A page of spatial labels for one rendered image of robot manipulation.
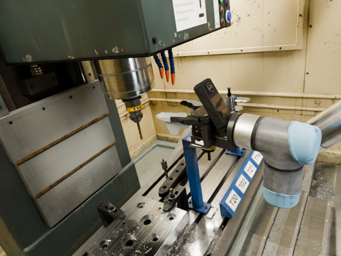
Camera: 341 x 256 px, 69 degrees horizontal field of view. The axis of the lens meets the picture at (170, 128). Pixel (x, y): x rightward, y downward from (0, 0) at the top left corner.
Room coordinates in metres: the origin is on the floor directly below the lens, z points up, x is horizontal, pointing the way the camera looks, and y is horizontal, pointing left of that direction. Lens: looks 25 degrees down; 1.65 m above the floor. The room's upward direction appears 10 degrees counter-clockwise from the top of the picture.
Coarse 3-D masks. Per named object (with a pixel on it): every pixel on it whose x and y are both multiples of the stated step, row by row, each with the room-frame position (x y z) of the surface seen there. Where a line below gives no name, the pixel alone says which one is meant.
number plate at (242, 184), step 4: (240, 176) 0.87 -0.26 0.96; (240, 180) 0.85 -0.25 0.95; (244, 180) 0.86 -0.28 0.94; (236, 184) 0.82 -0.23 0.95; (240, 184) 0.83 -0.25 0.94; (244, 184) 0.84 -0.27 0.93; (248, 184) 0.85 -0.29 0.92; (240, 188) 0.82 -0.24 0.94; (244, 188) 0.82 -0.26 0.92; (244, 192) 0.81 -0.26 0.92
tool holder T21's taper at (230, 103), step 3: (231, 96) 0.97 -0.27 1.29; (228, 99) 0.97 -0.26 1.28; (231, 99) 0.97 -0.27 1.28; (228, 102) 0.97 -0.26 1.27; (231, 102) 0.96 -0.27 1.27; (228, 105) 0.96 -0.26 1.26; (231, 105) 0.96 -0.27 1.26; (234, 105) 0.97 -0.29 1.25; (228, 108) 0.96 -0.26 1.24; (231, 108) 0.96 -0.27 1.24; (234, 108) 0.96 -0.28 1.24; (231, 111) 0.96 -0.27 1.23; (234, 111) 0.96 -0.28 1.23
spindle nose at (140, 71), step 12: (96, 60) 0.69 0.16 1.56; (108, 60) 0.66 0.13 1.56; (120, 60) 0.66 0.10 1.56; (132, 60) 0.67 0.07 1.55; (144, 60) 0.69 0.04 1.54; (108, 72) 0.67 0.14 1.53; (120, 72) 0.66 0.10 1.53; (132, 72) 0.66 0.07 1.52; (144, 72) 0.68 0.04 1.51; (108, 84) 0.67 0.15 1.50; (120, 84) 0.66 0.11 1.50; (132, 84) 0.66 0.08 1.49; (144, 84) 0.68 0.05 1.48; (108, 96) 0.69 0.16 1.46; (120, 96) 0.66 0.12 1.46; (132, 96) 0.66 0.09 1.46
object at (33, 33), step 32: (0, 0) 0.82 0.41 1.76; (32, 0) 0.72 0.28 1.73; (64, 0) 0.65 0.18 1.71; (96, 0) 0.58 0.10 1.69; (128, 0) 0.53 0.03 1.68; (160, 0) 0.57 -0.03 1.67; (0, 32) 0.87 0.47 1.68; (32, 32) 0.76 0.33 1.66; (64, 32) 0.67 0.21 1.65; (96, 32) 0.60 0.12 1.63; (128, 32) 0.54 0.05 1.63; (160, 32) 0.55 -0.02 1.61; (192, 32) 0.66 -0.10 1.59
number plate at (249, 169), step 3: (249, 162) 0.96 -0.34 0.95; (249, 165) 0.95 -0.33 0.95; (252, 165) 0.96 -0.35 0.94; (246, 168) 0.92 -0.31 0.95; (249, 168) 0.93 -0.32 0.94; (252, 168) 0.94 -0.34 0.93; (255, 168) 0.95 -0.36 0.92; (246, 171) 0.91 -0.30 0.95; (249, 171) 0.92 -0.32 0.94; (252, 171) 0.93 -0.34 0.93; (249, 174) 0.90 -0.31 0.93; (252, 174) 0.91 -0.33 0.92
